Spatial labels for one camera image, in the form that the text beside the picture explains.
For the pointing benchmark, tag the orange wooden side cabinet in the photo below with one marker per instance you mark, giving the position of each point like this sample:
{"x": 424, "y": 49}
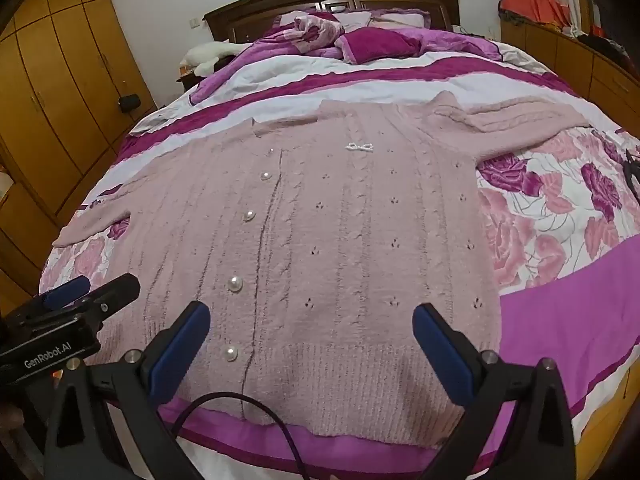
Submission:
{"x": 565, "y": 55}

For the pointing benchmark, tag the small black object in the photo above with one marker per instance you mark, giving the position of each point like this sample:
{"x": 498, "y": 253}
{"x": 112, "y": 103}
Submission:
{"x": 632, "y": 170}

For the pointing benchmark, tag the crumpled magenta blanket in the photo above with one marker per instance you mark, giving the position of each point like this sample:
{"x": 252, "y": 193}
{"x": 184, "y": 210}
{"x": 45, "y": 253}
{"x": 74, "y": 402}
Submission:
{"x": 375, "y": 42}

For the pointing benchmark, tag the pink pillow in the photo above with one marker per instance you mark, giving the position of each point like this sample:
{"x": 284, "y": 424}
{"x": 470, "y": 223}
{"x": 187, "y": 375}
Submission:
{"x": 400, "y": 19}

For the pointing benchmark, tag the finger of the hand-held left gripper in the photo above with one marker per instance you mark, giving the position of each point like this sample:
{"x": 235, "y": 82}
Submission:
{"x": 117, "y": 290}
{"x": 67, "y": 291}

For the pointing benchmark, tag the orange wooden bed base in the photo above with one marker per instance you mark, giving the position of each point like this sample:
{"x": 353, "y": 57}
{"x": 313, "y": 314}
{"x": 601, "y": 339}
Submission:
{"x": 612, "y": 430}

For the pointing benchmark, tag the pink knit cardigan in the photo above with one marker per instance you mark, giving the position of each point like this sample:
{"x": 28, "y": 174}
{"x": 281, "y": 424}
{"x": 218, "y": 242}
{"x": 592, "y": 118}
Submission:
{"x": 325, "y": 240}

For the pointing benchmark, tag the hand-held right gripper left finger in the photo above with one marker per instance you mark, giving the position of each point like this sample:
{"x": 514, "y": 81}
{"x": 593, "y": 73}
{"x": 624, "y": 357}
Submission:
{"x": 184, "y": 342}

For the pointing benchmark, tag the dark wooden nightstand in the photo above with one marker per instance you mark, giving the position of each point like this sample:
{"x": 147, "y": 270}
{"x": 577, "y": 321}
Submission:
{"x": 184, "y": 81}

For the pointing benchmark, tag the floral pink bed sheet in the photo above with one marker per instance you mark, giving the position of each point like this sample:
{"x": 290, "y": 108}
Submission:
{"x": 550, "y": 310}

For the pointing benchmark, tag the dark clothes pile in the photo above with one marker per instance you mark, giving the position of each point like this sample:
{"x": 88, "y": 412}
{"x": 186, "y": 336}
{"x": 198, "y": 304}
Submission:
{"x": 602, "y": 42}

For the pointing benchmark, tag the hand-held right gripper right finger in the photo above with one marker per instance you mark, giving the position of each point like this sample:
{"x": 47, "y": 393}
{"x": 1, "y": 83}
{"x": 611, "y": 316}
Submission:
{"x": 442, "y": 355}

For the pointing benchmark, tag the orange wooden wardrobe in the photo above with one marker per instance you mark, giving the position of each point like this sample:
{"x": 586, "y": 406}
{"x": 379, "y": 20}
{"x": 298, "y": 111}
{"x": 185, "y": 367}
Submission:
{"x": 55, "y": 85}

